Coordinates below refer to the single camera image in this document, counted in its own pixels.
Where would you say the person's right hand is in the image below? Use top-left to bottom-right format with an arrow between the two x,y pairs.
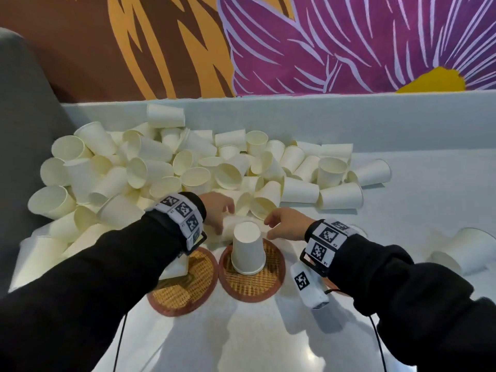
263,207 -> 317,241

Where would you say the person's left hand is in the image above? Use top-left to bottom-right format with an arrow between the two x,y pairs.
197,191 -> 236,236

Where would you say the pile of paper cups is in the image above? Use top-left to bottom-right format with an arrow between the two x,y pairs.
8,103 -> 392,293

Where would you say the person's left forearm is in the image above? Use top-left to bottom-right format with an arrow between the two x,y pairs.
0,191 -> 207,372

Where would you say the person's right forearm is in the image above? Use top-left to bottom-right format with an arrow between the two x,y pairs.
305,219 -> 496,372

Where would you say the white marker wristband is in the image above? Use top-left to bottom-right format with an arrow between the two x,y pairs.
304,220 -> 359,270
149,193 -> 205,252

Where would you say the grey sofa cushion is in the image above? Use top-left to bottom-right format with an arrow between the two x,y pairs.
0,27 -> 76,299

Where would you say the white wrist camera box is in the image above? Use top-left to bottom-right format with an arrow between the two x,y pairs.
289,261 -> 330,309
159,253 -> 190,281

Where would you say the black cable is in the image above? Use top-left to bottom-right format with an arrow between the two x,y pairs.
325,288 -> 388,372
112,313 -> 129,372

